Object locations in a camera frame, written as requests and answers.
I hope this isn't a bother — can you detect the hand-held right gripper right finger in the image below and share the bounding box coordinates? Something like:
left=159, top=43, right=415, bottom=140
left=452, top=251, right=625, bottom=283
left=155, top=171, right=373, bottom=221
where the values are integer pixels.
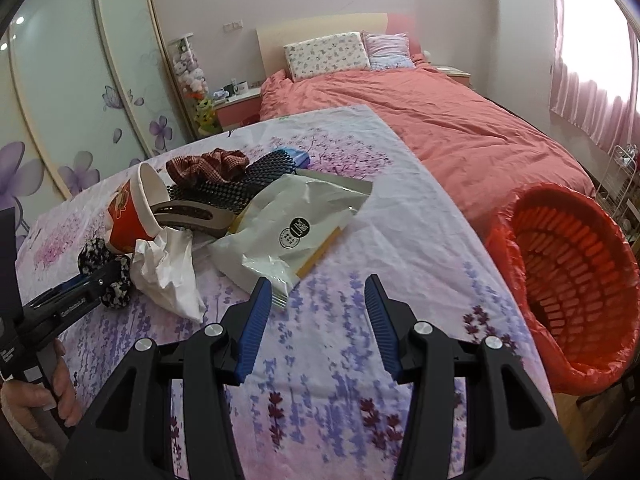
left=364, top=274, right=586, bottom=480

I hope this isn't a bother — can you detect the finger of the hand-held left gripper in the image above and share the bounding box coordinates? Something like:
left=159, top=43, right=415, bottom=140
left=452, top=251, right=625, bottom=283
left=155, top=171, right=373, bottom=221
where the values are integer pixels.
left=20, top=262, right=132, bottom=322
left=47, top=274, right=96, bottom=295

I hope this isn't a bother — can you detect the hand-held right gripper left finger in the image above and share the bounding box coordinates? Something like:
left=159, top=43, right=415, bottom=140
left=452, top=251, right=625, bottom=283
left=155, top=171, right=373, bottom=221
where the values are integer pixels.
left=54, top=276, right=273, bottom=480

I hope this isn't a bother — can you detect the black and white scrunchie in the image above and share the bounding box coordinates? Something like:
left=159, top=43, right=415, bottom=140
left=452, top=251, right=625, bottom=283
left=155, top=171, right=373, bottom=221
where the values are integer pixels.
left=77, top=237, right=133, bottom=311

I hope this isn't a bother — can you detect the red paper cup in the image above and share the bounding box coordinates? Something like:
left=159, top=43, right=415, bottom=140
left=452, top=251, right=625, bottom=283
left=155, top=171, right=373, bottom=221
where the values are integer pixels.
left=106, top=161, right=173, bottom=256

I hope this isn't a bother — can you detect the white food packaging bag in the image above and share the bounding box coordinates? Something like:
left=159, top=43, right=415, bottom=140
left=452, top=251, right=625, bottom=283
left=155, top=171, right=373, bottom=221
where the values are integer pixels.
left=207, top=169, right=374, bottom=311

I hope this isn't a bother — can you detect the white tissue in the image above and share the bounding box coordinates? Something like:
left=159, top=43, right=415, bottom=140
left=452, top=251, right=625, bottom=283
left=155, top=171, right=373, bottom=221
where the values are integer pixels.
left=131, top=226, right=208, bottom=322

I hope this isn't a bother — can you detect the brown striped scrunchie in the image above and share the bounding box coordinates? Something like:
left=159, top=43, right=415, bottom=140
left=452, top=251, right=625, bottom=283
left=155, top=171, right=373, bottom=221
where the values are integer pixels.
left=165, top=147, right=251, bottom=186

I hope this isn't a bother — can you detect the person's left forearm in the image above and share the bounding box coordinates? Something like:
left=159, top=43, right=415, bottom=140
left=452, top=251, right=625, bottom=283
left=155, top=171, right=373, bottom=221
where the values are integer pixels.
left=0, top=400, right=66, bottom=476

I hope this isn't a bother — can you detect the person's left hand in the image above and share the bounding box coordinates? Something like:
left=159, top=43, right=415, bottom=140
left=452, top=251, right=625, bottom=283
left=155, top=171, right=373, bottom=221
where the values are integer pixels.
left=0, top=342, right=83, bottom=428

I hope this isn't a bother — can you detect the floral printed tablecloth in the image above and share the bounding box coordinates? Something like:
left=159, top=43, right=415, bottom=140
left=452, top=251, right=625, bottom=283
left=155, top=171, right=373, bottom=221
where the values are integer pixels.
left=12, top=105, right=558, bottom=480

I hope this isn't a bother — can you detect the brown hair clip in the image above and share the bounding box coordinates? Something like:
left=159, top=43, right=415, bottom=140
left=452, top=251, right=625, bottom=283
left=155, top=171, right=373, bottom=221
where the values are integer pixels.
left=150, top=199, right=238, bottom=236

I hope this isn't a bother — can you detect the black checkered cloth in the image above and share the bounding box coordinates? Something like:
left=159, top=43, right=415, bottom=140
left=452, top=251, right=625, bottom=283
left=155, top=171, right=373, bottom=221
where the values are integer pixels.
left=165, top=181, right=258, bottom=212

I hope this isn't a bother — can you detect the red basket with liner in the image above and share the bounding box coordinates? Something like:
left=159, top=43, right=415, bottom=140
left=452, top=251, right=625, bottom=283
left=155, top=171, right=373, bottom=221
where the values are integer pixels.
left=482, top=182, right=640, bottom=397

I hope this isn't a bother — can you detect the blue cloth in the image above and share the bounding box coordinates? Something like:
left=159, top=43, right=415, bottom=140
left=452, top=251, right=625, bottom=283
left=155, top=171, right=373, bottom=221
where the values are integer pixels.
left=282, top=146, right=311, bottom=168

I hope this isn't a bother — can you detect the pink duvet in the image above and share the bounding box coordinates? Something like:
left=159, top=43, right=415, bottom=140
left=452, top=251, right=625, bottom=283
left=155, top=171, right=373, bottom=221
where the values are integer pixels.
left=259, top=62, right=596, bottom=233

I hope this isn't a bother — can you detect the pink and white nightstand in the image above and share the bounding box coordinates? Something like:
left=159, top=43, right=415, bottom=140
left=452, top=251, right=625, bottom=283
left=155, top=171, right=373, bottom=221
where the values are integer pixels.
left=212, top=85, right=263, bottom=133

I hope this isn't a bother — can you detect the wardrobe with flower doors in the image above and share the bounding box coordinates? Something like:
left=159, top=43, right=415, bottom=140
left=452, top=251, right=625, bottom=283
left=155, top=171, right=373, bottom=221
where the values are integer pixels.
left=0, top=0, right=198, bottom=241

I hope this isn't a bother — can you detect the clear tube of plush toys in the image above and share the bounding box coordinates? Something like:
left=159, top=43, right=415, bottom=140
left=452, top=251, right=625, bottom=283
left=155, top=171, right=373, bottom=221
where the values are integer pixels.
left=167, top=34, right=218, bottom=136

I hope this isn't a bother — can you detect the small pink nightstand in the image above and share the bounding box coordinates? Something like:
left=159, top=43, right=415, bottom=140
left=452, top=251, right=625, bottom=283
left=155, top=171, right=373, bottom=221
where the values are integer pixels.
left=432, top=64, right=473, bottom=88

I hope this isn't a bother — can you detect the floral print pillow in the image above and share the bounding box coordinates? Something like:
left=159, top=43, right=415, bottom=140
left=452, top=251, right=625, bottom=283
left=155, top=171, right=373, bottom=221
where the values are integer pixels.
left=283, top=31, right=372, bottom=82

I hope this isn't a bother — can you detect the pink striped pillow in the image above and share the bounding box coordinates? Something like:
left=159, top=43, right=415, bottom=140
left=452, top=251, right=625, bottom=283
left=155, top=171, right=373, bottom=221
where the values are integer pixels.
left=362, top=31, right=418, bottom=72

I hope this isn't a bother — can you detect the beige bed headboard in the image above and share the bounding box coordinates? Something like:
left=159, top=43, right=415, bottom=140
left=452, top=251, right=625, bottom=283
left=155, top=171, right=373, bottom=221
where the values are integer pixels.
left=256, top=12, right=416, bottom=81

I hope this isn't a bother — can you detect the pink window curtain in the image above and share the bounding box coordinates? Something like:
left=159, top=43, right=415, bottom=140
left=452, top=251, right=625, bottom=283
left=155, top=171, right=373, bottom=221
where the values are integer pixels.
left=547, top=0, right=640, bottom=161

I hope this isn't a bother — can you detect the white wire rack trolley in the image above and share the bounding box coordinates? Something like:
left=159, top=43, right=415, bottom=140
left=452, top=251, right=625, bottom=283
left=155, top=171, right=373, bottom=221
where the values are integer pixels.
left=595, top=142, right=640, bottom=221

